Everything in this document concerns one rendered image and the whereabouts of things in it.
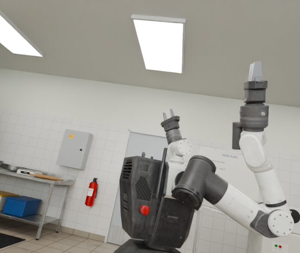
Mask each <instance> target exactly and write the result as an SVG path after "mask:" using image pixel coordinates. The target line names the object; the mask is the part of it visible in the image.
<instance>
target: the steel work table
mask: <svg viewBox="0 0 300 253"><path fill-rule="evenodd" d="M22 169H28V170H33V171H38V172H41V173H42V175H48V176H53V177H58V179H63V180H64V181H54V180H48V179H42V178H36V177H32V176H27V175H22V174H17V172H13V171H9V170H8V169H7V164H5V163H2V164H1V165H0V173H1V174H6V175H11V176H16V177H20V178H25V179H30V180H35V181H39V182H44V183H49V184H51V186H50V189H49V193H48V196H47V200H46V203H45V207H44V211H43V214H42V215H41V214H37V213H36V214H34V215H29V216H24V217H19V216H15V215H10V214H6V213H3V210H2V211H0V215H2V216H6V217H10V218H14V219H18V220H22V221H27V222H31V223H35V224H39V228H38V232H37V236H36V240H39V238H40V234H41V231H42V227H43V224H46V223H50V222H54V221H57V220H58V225H57V229H56V233H58V232H59V229H60V225H61V222H62V218H63V214H64V210H65V206H66V202H67V198H68V195H69V191H70V187H71V185H73V184H74V180H75V178H74V177H69V176H64V175H59V174H54V173H49V172H44V171H39V170H34V169H29V168H24V167H22ZM54 185H68V187H67V191H66V195H65V199H64V202H63V206H62V210H61V214H60V218H59V219H58V218H54V217H49V216H46V213H47V209H48V205H49V202H50V198H51V195H52V191H53V187H54Z"/></svg>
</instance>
